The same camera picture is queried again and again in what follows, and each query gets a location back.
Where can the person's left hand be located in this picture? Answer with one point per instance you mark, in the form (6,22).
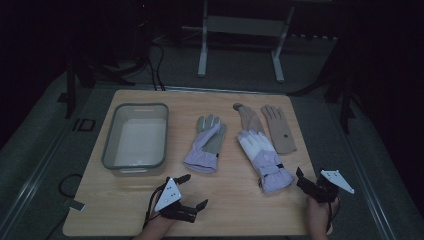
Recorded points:
(156,225)

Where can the grey tape piece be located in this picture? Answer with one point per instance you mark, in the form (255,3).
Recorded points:
(75,204)

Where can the person's right hand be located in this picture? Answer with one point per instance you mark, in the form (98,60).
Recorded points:
(318,216)

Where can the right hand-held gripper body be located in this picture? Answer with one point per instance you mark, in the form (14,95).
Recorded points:
(335,178)

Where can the grey plastic bin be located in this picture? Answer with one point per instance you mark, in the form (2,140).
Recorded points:
(136,138)

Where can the white metal stand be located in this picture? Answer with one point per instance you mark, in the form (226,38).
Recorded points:
(243,26)

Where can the black tripod stand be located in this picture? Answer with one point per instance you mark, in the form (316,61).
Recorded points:
(83,71)

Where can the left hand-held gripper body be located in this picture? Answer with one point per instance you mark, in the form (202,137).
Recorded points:
(168,195)

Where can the purple and white glove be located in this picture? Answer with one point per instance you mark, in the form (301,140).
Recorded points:
(265,160)

